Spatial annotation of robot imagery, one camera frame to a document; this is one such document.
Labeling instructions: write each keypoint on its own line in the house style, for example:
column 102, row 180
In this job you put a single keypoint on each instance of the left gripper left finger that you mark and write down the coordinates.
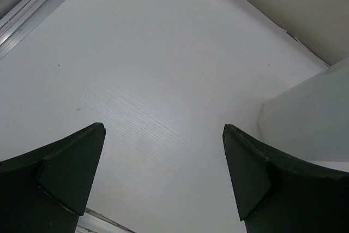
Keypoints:
column 47, row 189

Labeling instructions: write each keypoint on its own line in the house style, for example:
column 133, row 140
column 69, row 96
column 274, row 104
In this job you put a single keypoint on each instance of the aluminium side frame rail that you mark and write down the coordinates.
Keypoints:
column 32, row 12

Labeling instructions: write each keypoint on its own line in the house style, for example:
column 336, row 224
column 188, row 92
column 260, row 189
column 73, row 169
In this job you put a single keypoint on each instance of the white octagonal plastic bin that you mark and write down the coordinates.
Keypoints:
column 310, row 121

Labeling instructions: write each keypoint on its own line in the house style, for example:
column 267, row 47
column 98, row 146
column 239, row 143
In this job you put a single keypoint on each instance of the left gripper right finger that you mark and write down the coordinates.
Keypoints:
column 276, row 192

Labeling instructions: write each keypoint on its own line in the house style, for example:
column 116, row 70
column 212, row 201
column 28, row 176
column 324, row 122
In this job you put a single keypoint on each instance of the aluminium rail bar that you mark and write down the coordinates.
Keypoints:
column 95, row 222

